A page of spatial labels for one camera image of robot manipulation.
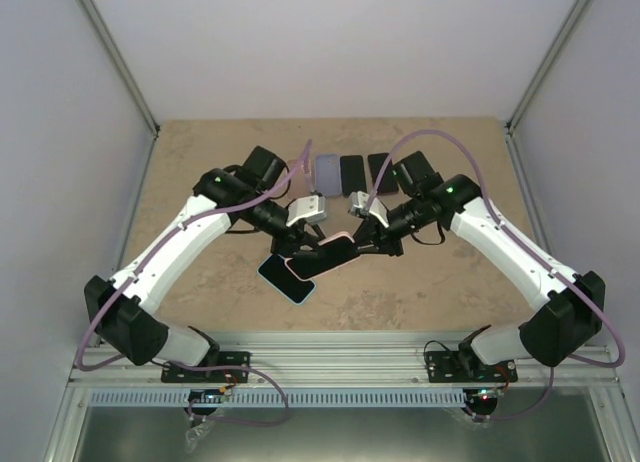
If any pink phone case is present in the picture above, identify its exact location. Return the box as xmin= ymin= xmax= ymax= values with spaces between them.
xmin=286 ymin=163 xmax=314 ymax=201

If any lavender phone case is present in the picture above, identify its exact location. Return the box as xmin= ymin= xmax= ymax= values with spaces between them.
xmin=315 ymin=154 xmax=342 ymax=197

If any teal phone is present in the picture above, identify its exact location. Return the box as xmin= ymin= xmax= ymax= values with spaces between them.
xmin=339 ymin=155 xmax=367 ymax=197

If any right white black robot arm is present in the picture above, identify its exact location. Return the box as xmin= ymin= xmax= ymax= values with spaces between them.
xmin=349 ymin=152 xmax=605 ymax=381

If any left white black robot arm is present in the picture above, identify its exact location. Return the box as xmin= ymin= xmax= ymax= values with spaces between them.
xmin=74 ymin=146 xmax=326 ymax=381

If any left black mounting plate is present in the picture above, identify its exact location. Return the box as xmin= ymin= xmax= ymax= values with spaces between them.
xmin=159 ymin=350 xmax=251 ymax=384

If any black mounting plate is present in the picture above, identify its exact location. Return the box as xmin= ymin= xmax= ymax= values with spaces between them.
xmin=159 ymin=350 xmax=251 ymax=384
xmin=423 ymin=350 xmax=519 ymax=384

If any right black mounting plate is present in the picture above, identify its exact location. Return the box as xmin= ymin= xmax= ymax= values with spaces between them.
xmin=423 ymin=350 xmax=519 ymax=384

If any left circuit board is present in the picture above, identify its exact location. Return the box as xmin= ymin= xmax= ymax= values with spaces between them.
xmin=188 ymin=387 xmax=233 ymax=404

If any circuit board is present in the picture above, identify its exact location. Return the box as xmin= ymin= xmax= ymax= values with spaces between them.
xmin=475 ymin=387 xmax=503 ymax=400
xmin=188 ymin=387 xmax=233 ymax=404

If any right circuit board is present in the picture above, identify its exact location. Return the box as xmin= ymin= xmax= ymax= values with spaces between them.
xmin=475 ymin=387 xmax=503 ymax=400

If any clear plastic bag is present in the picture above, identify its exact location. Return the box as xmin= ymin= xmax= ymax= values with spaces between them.
xmin=185 ymin=420 xmax=213 ymax=454

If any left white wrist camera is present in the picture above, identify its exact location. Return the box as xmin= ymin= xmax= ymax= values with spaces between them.
xmin=286 ymin=195 xmax=328 ymax=227

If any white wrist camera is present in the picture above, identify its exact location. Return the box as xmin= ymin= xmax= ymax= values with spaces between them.
xmin=348 ymin=191 xmax=389 ymax=228
xmin=286 ymin=195 xmax=328 ymax=227

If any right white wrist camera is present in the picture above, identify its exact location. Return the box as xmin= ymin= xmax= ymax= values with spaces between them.
xmin=348 ymin=191 xmax=389 ymax=228

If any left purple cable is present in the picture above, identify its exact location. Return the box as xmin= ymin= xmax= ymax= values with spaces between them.
xmin=74 ymin=139 xmax=315 ymax=426

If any purple cable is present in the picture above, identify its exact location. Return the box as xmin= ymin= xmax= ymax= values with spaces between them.
xmin=367 ymin=130 xmax=626 ymax=423
xmin=74 ymin=139 xmax=315 ymax=426

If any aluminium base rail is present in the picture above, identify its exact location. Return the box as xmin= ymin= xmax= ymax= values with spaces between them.
xmin=68 ymin=331 xmax=619 ymax=388

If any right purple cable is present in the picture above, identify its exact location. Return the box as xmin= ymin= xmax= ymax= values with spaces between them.
xmin=367 ymin=130 xmax=626 ymax=423

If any grey slotted cable duct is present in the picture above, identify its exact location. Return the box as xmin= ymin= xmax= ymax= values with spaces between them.
xmin=88 ymin=388 xmax=466 ymax=409

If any right aluminium frame post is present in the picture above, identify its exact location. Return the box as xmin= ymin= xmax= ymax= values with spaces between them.
xmin=504 ymin=0 xmax=594 ymax=137

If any aluminium frame post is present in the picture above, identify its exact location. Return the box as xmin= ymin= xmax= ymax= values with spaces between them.
xmin=77 ymin=0 xmax=160 ymax=137
xmin=504 ymin=0 xmax=594 ymax=137

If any left aluminium frame post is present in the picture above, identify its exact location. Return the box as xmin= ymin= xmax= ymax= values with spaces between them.
xmin=77 ymin=0 xmax=160 ymax=137

